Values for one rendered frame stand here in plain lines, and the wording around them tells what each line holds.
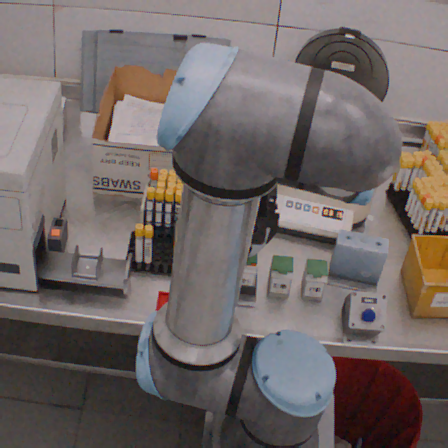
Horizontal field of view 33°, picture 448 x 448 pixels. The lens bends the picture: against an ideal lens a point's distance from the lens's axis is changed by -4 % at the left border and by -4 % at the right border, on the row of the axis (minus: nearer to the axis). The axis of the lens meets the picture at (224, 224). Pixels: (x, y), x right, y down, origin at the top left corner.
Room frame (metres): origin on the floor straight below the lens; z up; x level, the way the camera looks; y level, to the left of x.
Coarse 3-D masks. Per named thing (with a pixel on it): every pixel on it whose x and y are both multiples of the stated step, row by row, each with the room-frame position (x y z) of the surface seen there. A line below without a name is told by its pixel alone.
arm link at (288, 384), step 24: (288, 336) 0.66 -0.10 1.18; (240, 360) 0.62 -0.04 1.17; (264, 360) 0.62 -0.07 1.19; (288, 360) 0.63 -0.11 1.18; (312, 360) 0.63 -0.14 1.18; (240, 384) 0.60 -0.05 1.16; (264, 384) 0.58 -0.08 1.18; (288, 384) 0.59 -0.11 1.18; (312, 384) 0.60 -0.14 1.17; (240, 408) 0.58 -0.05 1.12; (264, 408) 0.58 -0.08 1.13; (288, 408) 0.57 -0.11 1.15; (312, 408) 0.57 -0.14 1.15; (264, 432) 0.58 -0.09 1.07; (288, 432) 0.57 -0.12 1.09; (312, 432) 0.59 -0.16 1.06
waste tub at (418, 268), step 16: (416, 240) 1.12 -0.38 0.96; (432, 240) 1.12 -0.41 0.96; (416, 256) 1.07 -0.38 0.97; (432, 256) 1.12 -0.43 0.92; (416, 272) 1.04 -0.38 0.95; (432, 272) 1.11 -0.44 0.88; (416, 288) 1.02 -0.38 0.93; (432, 288) 0.99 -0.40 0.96; (416, 304) 0.99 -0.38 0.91; (432, 304) 0.99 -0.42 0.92
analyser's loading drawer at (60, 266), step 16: (48, 256) 1.00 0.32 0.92; (64, 256) 1.00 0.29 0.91; (80, 256) 1.01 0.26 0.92; (96, 256) 1.01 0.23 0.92; (128, 256) 1.01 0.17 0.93; (48, 272) 0.96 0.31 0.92; (64, 272) 0.96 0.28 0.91; (80, 272) 0.97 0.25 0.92; (96, 272) 0.95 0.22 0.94; (112, 272) 0.98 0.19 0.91; (128, 272) 0.97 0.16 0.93; (128, 288) 0.96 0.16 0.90
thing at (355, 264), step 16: (336, 240) 1.10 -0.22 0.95; (352, 240) 1.08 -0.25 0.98; (368, 240) 1.09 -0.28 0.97; (384, 240) 1.09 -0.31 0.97; (336, 256) 1.07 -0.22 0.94; (352, 256) 1.07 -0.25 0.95; (368, 256) 1.06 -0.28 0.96; (384, 256) 1.06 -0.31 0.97; (336, 272) 1.07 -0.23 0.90; (352, 272) 1.07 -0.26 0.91; (368, 272) 1.06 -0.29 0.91; (368, 288) 1.05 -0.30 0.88
